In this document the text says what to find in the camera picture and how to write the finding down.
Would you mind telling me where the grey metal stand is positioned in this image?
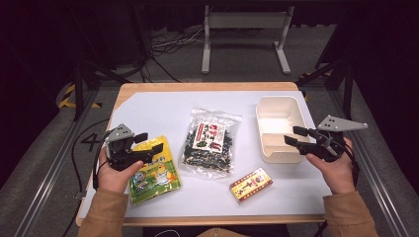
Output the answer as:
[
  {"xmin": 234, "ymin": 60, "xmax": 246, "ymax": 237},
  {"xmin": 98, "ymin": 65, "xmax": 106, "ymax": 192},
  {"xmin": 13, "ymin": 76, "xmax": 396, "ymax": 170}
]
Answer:
[{"xmin": 201, "ymin": 4, "xmax": 295, "ymax": 75}]

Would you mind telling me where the left hand-held gripper cable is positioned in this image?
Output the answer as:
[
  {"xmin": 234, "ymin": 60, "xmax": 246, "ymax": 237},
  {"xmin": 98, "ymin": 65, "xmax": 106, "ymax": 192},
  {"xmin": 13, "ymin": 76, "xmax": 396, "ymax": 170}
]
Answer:
[{"xmin": 92, "ymin": 139, "xmax": 111, "ymax": 192}]

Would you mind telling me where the yellow black hazard tape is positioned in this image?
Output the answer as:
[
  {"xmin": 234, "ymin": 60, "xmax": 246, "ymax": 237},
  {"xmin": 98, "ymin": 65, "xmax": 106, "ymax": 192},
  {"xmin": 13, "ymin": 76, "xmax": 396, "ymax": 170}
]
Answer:
[{"xmin": 58, "ymin": 83, "xmax": 102, "ymax": 110}]

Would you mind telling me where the black floor cable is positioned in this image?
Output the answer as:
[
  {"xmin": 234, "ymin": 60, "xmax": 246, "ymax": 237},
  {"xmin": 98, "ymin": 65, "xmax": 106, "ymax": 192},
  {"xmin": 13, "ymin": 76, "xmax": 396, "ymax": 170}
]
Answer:
[{"xmin": 61, "ymin": 118, "xmax": 111, "ymax": 237}]

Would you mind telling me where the hand-held gripper cable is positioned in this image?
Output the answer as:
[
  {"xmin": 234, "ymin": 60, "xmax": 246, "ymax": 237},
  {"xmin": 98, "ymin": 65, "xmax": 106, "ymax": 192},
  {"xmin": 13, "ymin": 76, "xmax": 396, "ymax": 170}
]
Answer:
[
  {"xmin": 314, "ymin": 141, "xmax": 362, "ymax": 237},
  {"xmin": 92, "ymin": 139, "xmax": 111, "ymax": 192}
]

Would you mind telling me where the bundle of floor cables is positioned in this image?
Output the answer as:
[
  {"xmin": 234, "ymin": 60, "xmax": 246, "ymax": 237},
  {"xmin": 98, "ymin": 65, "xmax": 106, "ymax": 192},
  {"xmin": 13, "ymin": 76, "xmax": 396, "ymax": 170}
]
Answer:
[{"xmin": 149, "ymin": 26, "xmax": 206, "ymax": 57}]

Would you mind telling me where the aluminium floor rail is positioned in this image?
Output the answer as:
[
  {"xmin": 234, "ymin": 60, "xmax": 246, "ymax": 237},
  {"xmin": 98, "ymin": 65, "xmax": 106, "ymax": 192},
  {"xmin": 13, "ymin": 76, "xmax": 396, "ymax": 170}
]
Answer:
[
  {"xmin": 13, "ymin": 89, "xmax": 100, "ymax": 237},
  {"xmin": 329, "ymin": 89, "xmax": 411, "ymax": 237}
]

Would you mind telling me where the white table mat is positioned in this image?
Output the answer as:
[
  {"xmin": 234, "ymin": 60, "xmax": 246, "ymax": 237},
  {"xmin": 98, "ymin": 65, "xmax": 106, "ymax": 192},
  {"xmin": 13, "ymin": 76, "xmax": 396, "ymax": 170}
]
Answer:
[{"xmin": 78, "ymin": 90, "xmax": 332, "ymax": 219}]

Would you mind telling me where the clear bag of dried seaweed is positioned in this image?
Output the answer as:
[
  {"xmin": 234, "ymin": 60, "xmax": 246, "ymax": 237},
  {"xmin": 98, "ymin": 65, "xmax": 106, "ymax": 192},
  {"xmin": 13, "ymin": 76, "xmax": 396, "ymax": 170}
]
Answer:
[{"xmin": 177, "ymin": 108, "xmax": 243, "ymax": 181}]

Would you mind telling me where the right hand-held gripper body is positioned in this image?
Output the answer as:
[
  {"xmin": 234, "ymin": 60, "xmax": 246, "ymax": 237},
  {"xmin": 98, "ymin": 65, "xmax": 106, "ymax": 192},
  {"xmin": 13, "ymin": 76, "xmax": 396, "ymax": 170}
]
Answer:
[{"xmin": 305, "ymin": 115, "xmax": 369, "ymax": 163}]

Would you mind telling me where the right hand-held gripper cable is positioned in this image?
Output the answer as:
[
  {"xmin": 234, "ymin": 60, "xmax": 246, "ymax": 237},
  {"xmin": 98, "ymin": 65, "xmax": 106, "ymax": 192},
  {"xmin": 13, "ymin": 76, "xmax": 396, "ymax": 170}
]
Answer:
[{"xmin": 314, "ymin": 141, "xmax": 362, "ymax": 237}]

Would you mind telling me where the thin white cable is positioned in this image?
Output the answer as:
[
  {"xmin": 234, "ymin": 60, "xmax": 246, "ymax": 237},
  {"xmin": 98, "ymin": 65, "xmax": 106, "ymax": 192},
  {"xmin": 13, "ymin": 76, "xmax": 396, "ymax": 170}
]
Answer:
[{"xmin": 153, "ymin": 228, "xmax": 183, "ymax": 237}]

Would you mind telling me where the person's left hand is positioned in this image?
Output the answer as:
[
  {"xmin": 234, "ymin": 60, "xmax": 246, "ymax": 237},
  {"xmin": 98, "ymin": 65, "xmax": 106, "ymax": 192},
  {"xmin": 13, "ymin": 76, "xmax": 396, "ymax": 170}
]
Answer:
[{"xmin": 97, "ymin": 147, "xmax": 145, "ymax": 195}]

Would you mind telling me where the person's right hand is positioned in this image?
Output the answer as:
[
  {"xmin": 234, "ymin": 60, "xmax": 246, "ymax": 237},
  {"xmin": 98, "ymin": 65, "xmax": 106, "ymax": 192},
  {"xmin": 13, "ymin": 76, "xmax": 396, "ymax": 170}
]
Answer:
[{"xmin": 305, "ymin": 137, "xmax": 359, "ymax": 196}]

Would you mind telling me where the small red yellow box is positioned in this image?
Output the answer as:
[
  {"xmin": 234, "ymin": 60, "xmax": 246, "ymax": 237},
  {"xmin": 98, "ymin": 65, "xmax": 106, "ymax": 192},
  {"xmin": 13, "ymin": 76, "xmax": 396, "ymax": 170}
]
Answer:
[{"xmin": 228, "ymin": 167, "xmax": 274, "ymax": 205}]

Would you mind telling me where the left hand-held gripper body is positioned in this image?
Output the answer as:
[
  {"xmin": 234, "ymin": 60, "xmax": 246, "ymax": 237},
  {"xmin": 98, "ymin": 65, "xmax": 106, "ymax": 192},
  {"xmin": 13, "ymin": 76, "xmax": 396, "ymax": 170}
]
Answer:
[{"xmin": 104, "ymin": 123, "xmax": 156, "ymax": 172}]

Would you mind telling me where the white plastic container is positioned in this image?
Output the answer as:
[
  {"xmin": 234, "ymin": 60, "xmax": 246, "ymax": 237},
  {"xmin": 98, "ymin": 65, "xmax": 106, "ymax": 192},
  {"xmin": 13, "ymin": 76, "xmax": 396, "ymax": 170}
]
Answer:
[{"xmin": 255, "ymin": 95, "xmax": 312, "ymax": 165}]

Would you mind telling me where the yellow green spout pouch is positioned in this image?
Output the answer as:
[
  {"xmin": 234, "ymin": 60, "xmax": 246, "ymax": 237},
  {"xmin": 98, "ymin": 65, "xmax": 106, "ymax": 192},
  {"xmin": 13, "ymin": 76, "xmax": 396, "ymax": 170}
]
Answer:
[{"xmin": 127, "ymin": 135, "xmax": 183, "ymax": 205}]

